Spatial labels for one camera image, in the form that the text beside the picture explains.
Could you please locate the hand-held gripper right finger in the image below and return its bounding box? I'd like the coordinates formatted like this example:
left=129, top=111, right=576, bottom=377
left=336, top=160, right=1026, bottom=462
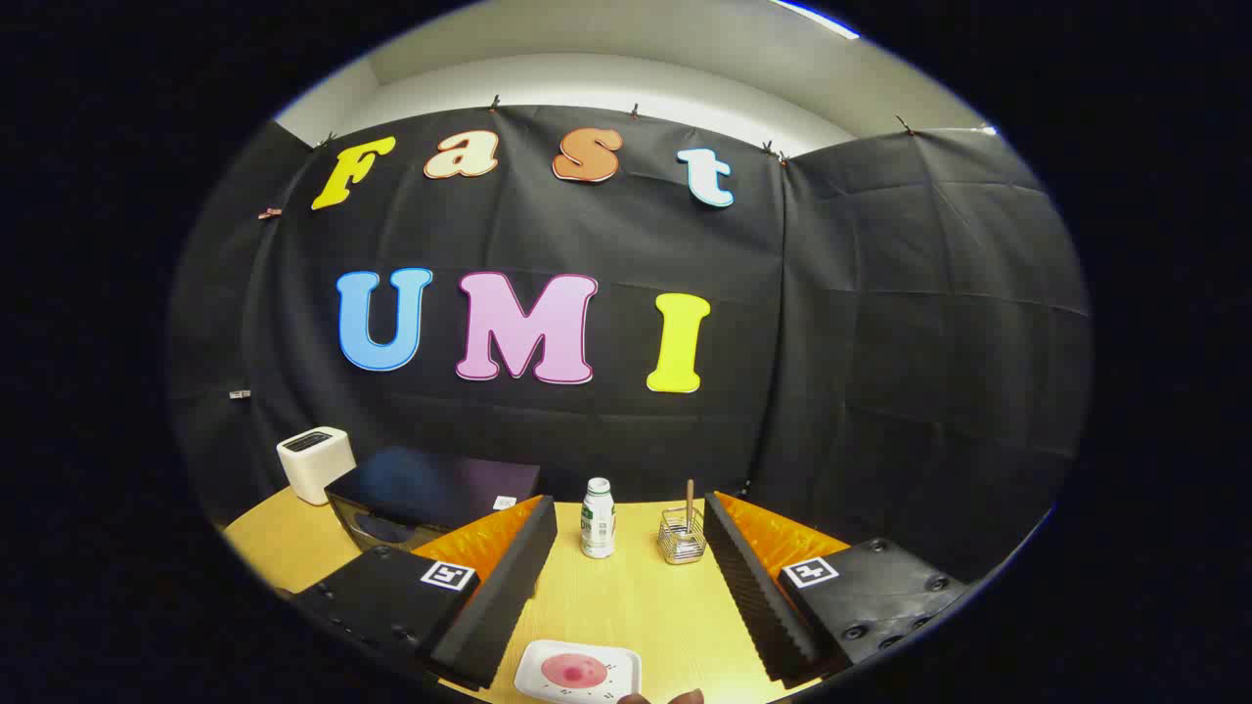
left=704, top=491, right=969, bottom=688

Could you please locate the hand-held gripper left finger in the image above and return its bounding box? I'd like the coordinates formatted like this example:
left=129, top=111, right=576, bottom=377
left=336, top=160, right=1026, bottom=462
left=289, top=494, right=559, bottom=692

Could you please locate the white rectangular dish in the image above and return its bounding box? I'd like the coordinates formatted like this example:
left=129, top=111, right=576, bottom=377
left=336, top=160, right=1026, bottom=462
left=514, top=639, right=644, bottom=704

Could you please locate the round pink meat slice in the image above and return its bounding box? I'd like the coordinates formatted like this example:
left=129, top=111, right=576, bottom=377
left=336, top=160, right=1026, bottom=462
left=541, top=653, right=609, bottom=691

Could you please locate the black toaster oven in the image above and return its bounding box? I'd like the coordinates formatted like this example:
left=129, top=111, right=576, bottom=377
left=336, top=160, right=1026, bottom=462
left=325, top=446, right=542, bottom=553

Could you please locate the glass toaster oven door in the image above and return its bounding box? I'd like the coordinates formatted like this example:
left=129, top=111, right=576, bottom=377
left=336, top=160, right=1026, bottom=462
left=328, top=494, right=441, bottom=553

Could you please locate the white slot toaster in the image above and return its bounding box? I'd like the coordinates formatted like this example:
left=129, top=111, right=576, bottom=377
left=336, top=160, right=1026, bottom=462
left=276, top=426, right=357, bottom=506

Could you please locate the white bottle with green label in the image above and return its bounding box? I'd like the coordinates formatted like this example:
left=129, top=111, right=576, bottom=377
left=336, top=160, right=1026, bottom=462
left=580, top=477, right=617, bottom=560

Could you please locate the metal wire basket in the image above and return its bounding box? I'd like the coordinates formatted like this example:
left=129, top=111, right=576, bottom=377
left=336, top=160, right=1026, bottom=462
left=657, top=506, right=708, bottom=566

